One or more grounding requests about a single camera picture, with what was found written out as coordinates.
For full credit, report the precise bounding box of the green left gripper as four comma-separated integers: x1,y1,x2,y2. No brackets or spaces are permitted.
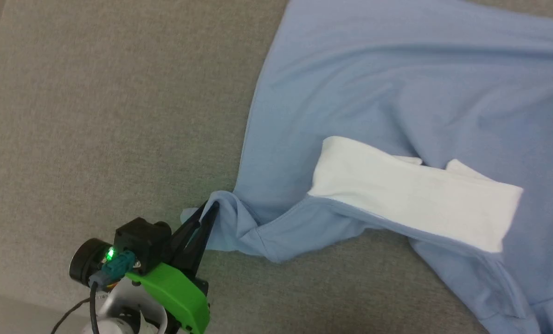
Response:
126,201,220,334

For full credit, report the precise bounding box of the light blue garment white band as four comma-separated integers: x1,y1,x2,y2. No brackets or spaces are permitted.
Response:
180,0,553,334

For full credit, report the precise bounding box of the black cable teal connector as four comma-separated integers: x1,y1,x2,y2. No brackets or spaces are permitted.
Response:
51,250,135,334

